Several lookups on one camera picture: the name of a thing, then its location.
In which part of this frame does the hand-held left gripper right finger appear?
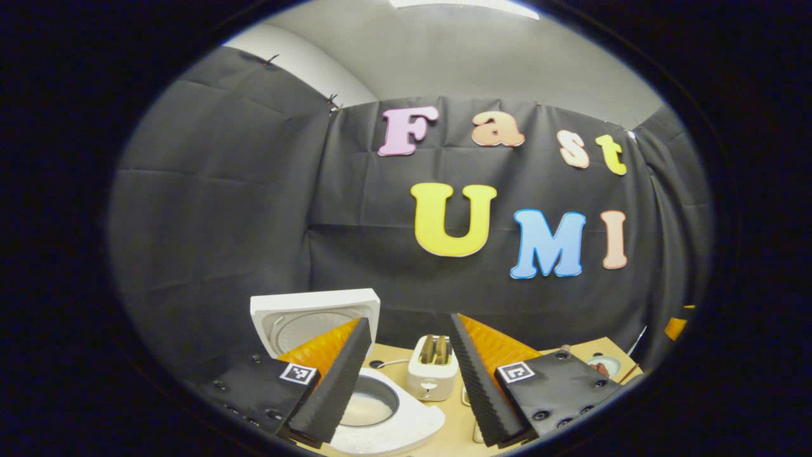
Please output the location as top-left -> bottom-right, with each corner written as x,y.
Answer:
449,312 -> 625,449

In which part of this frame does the white rice cooker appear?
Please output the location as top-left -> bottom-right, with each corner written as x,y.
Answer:
249,289 -> 446,455

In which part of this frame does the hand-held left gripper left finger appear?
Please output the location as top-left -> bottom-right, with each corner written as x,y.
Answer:
190,317 -> 373,448

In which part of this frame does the black backdrop cloth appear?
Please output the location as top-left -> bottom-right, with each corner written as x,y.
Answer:
108,46 -> 714,381

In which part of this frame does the small pale plate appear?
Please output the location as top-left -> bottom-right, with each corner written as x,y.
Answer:
587,355 -> 622,379

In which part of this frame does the white toaster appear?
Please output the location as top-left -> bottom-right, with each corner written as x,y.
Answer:
406,334 -> 459,402

